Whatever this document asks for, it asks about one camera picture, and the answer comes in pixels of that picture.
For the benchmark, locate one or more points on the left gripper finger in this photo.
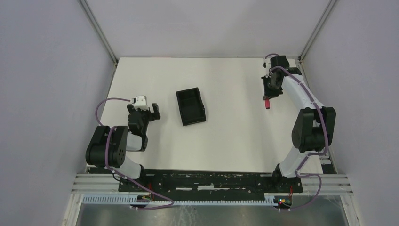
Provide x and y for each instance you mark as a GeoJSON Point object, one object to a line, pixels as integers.
{"type": "Point", "coordinates": [130, 108]}
{"type": "Point", "coordinates": [155, 114]}

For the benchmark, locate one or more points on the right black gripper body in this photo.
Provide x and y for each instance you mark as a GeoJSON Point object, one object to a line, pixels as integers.
{"type": "Point", "coordinates": [270, 89]}

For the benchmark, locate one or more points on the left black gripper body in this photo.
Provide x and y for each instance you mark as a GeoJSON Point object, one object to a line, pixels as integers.
{"type": "Point", "coordinates": [145, 115]}

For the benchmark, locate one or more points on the red black screwdriver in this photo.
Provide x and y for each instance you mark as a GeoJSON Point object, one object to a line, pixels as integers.
{"type": "Point", "coordinates": [267, 103]}

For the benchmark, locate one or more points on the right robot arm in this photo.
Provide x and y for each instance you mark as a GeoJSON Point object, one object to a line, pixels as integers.
{"type": "Point", "coordinates": [313, 129]}

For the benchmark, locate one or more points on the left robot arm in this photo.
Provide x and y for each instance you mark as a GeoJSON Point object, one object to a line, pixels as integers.
{"type": "Point", "coordinates": [108, 147]}

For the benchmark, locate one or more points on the black plastic bin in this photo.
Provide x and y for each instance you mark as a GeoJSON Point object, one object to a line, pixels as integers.
{"type": "Point", "coordinates": [191, 107]}

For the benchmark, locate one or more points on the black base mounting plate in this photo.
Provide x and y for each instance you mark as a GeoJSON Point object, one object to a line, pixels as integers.
{"type": "Point", "coordinates": [183, 185]}

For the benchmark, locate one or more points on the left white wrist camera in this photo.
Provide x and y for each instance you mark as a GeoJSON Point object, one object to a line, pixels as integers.
{"type": "Point", "coordinates": [139, 103]}

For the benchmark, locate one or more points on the white slotted cable duct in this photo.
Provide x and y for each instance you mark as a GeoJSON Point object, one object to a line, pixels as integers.
{"type": "Point", "coordinates": [130, 199]}

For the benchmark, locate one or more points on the right aluminium corner post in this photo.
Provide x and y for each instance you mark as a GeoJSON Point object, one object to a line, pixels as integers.
{"type": "Point", "coordinates": [319, 25]}

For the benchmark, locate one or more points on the aluminium corner post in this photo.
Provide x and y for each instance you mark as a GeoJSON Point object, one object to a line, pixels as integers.
{"type": "Point", "coordinates": [319, 25]}
{"type": "Point", "coordinates": [98, 30]}

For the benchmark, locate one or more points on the right aluminium side rail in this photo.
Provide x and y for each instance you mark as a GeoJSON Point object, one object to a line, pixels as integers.
{"type": "Point", "coordinates": [326, 161]}

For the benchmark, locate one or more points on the left aluminium corner post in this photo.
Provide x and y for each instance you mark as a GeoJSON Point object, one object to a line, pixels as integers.
{"type": "Point", "coordinates": [98, 30]}

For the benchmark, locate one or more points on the aluminium front frame rail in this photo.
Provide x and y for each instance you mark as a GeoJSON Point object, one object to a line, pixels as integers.
{"type": "Point", "coordinates": [332, 184]}

